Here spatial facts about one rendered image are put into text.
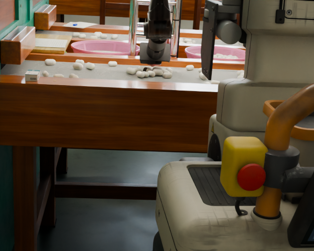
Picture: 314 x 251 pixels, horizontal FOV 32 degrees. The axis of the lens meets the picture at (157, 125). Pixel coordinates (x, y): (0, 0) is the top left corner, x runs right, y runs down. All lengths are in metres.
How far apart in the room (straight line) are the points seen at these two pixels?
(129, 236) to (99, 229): 0.14
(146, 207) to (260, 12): 1.66
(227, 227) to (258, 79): 0.42
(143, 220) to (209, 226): 1.72
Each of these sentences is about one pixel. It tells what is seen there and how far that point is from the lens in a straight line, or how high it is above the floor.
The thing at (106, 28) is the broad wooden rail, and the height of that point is 0.76.
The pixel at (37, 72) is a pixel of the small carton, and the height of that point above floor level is 0.79.
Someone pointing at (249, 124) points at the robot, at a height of 0.83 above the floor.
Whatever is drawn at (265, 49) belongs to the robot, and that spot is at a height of 0.98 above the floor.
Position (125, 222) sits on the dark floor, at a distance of 2.41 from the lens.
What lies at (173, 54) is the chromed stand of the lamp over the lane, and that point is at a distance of 2.01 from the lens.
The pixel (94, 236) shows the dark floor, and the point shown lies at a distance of 2.30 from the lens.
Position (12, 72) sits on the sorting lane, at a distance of 1.79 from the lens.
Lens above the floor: 1.15
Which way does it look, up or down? 18 degrees down
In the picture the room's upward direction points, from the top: 4 degrees clockwise
